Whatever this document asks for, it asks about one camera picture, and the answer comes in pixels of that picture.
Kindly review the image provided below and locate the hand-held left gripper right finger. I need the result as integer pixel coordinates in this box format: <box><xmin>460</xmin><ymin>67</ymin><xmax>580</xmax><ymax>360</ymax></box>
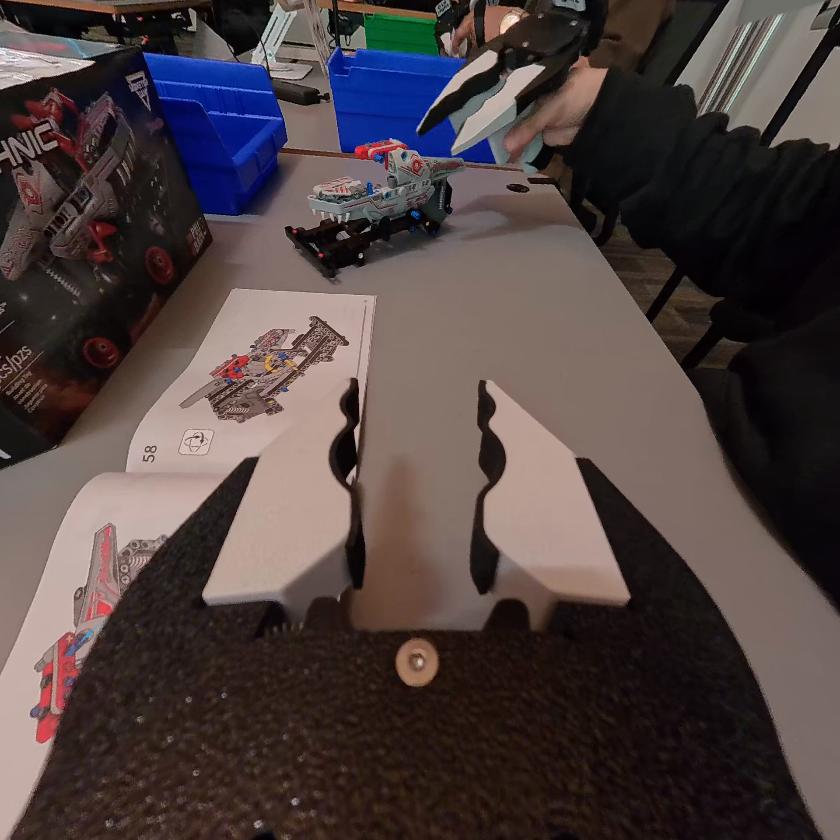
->
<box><xmin>469</xmin><ymin>379</ymin><xmax>632</xmax><ymax>632</ymax></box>

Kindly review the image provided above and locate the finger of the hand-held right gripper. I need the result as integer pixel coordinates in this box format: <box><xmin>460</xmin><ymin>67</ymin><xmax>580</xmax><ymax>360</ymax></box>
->
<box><xmin>416</xmin><ymin>49</ymin><xmax>506</xmax><ymax>139</ymax></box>
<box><xmin>453</xmin><ymin>64</ymin><xmax>547</xmax><ymax>154</ymax></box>

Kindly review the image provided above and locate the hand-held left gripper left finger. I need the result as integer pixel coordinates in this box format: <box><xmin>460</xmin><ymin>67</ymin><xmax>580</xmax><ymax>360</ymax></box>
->
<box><xmin>201</xmin><ymin>377</ymin><xmax>367</xmax><ymax>621</ymax></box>

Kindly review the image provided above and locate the red toy beam assembly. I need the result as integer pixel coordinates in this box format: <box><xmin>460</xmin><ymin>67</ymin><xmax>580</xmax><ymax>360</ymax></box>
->
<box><xmin>354</xmin><ymin>138</ymin><xmax>411</xmax><ymax>164</ymax></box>

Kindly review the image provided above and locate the grey red toy truck model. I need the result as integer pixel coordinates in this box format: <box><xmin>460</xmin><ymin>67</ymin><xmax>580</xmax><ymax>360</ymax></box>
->
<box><xmin>284</xmin><ymin>139</ymin><xmax>468</xmax><ymax>284</ymax></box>

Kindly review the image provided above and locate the person's right forearm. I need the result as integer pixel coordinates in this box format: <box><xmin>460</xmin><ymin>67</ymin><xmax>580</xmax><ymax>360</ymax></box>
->
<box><xmin>563</xmin><ymin>69</ymin><xmax>840</xmax><ymax>319</ymax></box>

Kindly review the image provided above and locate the person's right hand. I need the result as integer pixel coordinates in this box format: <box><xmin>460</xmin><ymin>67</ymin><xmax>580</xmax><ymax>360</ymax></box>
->
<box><xmin>504</xmin><ymin>62</ymin><xmax>609</xmax><ymax>161</ymax></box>

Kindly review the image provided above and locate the small blue storage bin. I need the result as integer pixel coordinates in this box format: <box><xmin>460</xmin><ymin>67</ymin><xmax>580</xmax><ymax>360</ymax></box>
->
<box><xmin>326</xmin><ymin>47</ymin><xmax>501</xmax><ymax>165</ymax></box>

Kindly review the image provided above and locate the green bin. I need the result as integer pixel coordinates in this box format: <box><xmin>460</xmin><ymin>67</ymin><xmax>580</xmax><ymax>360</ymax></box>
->
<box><xmin>363</xmin><ymin>12</ymin><xmax>441</xmax><ymax>57</ymax></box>

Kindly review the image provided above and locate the black rectangular device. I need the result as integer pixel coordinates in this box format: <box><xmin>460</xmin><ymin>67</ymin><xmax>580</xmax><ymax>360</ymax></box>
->
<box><xmin>271</xmin><ymin>80</ymin><xmax>330</xmax><ymax>106</ymax></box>

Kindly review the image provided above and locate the white instruction booklet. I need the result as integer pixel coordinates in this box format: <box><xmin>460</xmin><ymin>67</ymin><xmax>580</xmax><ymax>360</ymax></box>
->
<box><xmin>0</xmin><ymin>289</ymin><xmax>378</xmax><ymax>746</ymax></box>

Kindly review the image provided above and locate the white laptop stand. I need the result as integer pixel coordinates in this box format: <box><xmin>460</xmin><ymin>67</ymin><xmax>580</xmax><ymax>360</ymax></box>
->
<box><xmin>251</xmin><ymin>3</ymin><xmax>315</xmax><ymax>81</ymax></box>

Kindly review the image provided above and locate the person's black hoodie torso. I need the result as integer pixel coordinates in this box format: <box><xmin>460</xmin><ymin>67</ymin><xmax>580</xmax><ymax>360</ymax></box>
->
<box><xmin>689</xmin><ymin>308</ymin><xmax>840</xmax><ymax>614</ymax></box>

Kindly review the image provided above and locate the large blue storage bin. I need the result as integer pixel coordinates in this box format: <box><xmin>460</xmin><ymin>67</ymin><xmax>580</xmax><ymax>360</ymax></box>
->
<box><xmin>142</xmin><ymin>52</ymin><xmax>289</xmax><ymax>217</ymax></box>

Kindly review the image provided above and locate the black toy set box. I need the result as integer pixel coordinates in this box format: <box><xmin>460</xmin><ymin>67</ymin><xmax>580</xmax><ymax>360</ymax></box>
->
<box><xmin>0</xmin><ymin>45</ymin><xmax>214</xmax><ymax>470</ymax></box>

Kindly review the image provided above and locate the white printed sheet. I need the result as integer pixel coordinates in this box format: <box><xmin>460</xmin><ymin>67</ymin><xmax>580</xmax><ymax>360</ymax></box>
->
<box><xmin>0</xmin><ymin>23</ymin><xmax>97</xmax><ymax>91</ymax></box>

